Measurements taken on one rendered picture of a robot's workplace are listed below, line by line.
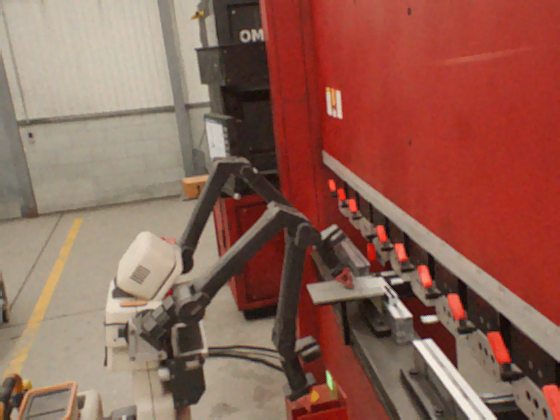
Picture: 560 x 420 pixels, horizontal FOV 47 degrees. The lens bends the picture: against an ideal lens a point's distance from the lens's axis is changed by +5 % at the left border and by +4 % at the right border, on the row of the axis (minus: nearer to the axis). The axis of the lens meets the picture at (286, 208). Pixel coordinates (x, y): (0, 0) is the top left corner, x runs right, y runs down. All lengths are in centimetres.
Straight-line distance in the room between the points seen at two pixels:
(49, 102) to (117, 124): 86
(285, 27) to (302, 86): 28
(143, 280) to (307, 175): 145
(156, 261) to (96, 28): 729
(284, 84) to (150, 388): 161
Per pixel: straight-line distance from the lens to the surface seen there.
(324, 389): 220
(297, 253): 179
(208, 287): 175
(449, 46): 144
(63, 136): 910
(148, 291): 189
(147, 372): 203
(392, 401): 195
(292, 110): 307
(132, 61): 897
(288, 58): 306
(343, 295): 233
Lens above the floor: 190
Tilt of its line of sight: 14 degrees down
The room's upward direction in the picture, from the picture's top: 6 degrees counter-clockwise
